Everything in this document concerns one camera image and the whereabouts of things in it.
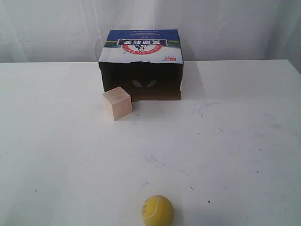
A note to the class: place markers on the yellow tennis-style ball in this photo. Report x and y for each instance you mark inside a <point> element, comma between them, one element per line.
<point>157,210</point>

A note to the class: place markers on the light wooden cube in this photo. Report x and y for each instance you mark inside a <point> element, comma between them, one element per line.
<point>117,103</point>

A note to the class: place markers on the blue printed cardboard box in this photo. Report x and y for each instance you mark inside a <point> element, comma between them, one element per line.
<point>147,64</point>

